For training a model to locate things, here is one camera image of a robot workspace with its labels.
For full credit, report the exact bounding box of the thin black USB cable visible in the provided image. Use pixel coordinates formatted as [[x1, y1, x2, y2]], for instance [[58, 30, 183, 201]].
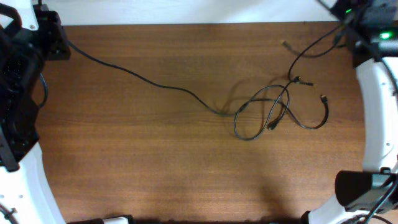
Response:
[[280, 23, 348, 82]]

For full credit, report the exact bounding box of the thick black HDMI cable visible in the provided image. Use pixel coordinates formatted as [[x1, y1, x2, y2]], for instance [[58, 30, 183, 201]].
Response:
[[67, 40, 330, 130]]

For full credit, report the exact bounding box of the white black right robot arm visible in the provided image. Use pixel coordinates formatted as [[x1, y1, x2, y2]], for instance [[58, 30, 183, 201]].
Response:
[[300, 1, 397, 223]]

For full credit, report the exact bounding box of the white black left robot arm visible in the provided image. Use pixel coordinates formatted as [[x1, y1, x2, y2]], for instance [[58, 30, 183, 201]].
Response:
[[1, 1, 71, 223]]

